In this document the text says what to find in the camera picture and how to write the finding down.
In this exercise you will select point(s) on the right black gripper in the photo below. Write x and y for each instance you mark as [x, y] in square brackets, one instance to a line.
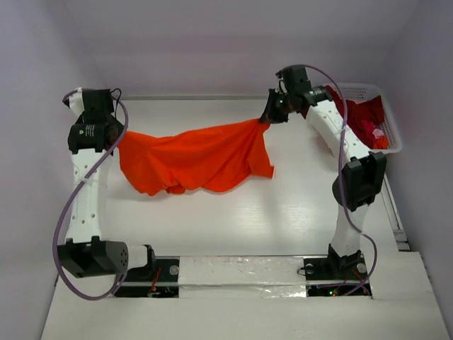
[274, 107]

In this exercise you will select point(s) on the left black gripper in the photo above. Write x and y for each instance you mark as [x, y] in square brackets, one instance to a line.
[119, 125]

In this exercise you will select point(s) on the orange t shirt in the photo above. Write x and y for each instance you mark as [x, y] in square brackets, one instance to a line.
[216, 159]

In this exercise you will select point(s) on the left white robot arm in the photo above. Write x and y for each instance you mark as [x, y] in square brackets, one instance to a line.
[85, 252]

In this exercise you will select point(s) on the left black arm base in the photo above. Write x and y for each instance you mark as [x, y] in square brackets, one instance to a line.
[161, 282]

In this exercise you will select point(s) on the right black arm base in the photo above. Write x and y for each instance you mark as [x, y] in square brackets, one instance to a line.
[324, 279]

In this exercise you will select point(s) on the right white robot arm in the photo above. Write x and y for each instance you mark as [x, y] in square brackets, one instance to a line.
[360, 170]

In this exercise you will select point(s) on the white plastic basket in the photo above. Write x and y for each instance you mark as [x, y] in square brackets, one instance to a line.
[360, 93]

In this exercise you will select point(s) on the dark red t shirt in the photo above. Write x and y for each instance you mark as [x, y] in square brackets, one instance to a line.
[371, 110]

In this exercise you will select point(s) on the pink cloth in basket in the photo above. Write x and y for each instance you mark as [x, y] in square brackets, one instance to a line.
[371, 130]

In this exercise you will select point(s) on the small orange cloth in basket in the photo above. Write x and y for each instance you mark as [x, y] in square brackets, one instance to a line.
[381, 143]

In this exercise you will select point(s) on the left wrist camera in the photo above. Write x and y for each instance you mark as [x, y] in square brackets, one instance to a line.
[74, 101]

